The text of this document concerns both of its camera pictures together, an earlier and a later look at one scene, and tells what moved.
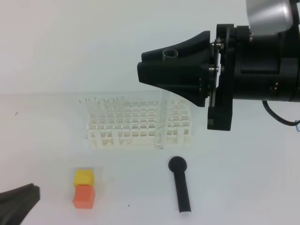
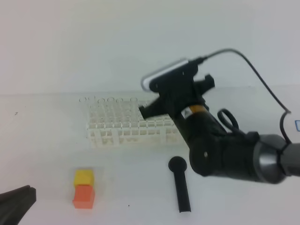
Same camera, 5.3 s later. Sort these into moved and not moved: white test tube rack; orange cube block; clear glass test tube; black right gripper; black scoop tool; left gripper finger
Moved: clear glass test tube; black right gripper
Not moved: white test tube rack; black scoop tool; orange cube block; left gripper finger
